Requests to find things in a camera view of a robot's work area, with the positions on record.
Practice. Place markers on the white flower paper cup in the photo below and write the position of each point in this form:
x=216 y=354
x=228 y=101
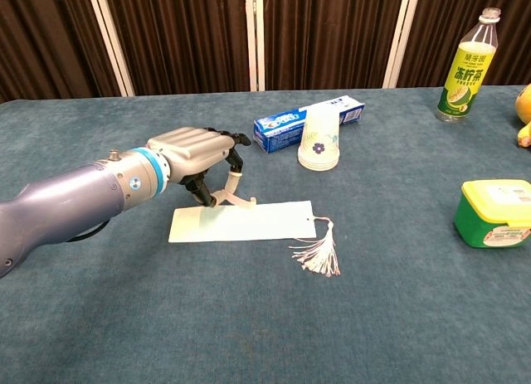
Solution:
x=318 y=147

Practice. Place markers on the white paper bookmark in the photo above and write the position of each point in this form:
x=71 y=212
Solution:
x=257 y=224

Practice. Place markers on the brown folding screen panel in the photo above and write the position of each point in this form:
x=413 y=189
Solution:
x=448 y=27
x=178 y=35
x=327 y=35
x=45 y=40

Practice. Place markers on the pink white bookmark tassel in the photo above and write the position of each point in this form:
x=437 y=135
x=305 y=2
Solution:
x=321 y=255

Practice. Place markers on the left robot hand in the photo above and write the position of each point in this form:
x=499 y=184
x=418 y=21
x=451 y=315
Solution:
x=191 y=147

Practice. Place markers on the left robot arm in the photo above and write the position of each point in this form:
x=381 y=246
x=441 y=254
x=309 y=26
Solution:
x=70 y=197

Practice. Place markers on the lemon tea plastic bottle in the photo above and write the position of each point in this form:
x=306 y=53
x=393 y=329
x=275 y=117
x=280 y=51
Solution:
x=464 y=81

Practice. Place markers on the blue toothpaste box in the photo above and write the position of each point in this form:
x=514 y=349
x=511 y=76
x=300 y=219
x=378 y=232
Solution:
x=276 y=131

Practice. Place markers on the yellow plush toy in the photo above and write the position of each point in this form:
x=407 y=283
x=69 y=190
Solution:
x=524 y=106

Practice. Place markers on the green box yellow lid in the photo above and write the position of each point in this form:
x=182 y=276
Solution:
x=489 y=210

